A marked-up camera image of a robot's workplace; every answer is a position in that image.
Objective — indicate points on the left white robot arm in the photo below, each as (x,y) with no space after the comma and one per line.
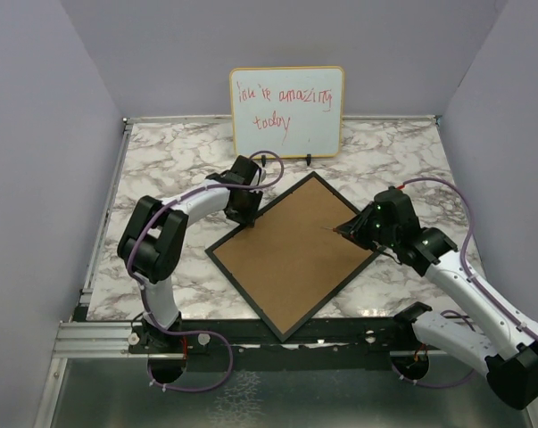
(153,239)

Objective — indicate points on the yellow-framed whiteboard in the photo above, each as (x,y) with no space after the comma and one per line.
(295,112)

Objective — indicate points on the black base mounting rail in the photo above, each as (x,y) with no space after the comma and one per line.
(369,343)

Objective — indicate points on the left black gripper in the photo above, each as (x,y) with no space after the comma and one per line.
(248,218)

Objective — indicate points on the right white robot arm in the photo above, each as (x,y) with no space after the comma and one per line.
(506,351)

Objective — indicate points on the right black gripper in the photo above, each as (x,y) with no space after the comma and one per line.
(356,226)

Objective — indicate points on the black picture frame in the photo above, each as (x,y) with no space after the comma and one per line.
(286,266)

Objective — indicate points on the aluminium table edge rail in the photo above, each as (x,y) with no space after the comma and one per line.
(99,325)

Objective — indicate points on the black whiteboard stand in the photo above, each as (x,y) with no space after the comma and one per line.
(265,158)

